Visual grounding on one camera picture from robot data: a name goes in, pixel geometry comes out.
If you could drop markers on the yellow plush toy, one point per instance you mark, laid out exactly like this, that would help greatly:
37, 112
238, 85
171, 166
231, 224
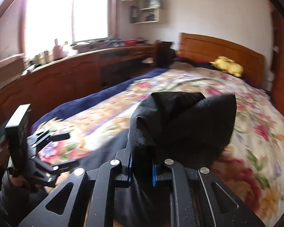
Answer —
228, 66

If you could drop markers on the navy blue bed sheet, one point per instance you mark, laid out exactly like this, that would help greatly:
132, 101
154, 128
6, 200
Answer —
74, 107

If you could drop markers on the wooden wardrobe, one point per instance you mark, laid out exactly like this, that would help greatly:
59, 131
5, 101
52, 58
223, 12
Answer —
277, 66

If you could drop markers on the phone on left gripper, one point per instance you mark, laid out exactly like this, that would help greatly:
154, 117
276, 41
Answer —
16, 131

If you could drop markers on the person's left hand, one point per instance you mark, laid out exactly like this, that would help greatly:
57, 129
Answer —
21, 184

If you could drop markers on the cardboard box with cloth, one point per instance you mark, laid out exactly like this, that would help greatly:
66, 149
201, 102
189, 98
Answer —
11, 67

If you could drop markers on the long wooden desk cabinet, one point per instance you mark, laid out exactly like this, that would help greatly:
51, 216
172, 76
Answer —
68, 79

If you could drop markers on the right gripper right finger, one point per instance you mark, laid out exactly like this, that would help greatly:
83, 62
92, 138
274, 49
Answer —
199, 198

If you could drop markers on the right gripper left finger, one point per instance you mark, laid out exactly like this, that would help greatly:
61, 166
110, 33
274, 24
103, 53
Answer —
84, 198

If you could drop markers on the dark denim jacket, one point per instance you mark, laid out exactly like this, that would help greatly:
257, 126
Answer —
187, 127

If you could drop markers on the wooden desk chair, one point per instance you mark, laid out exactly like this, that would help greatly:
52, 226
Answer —
163, 54

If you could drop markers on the pink thermos jug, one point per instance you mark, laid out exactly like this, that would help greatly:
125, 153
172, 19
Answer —
57, 50

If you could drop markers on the floral bed blanket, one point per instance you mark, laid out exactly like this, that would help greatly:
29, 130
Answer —
251, 165

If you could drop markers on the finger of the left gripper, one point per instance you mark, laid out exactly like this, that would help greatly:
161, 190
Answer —
62, 166
44, 138

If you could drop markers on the red basket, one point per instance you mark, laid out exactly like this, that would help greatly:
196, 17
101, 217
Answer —
130, 43

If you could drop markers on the white wall shelf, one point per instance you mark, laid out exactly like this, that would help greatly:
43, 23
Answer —
145, 11

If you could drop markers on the wooden bed headboard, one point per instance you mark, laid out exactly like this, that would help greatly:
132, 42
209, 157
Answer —
200, 48

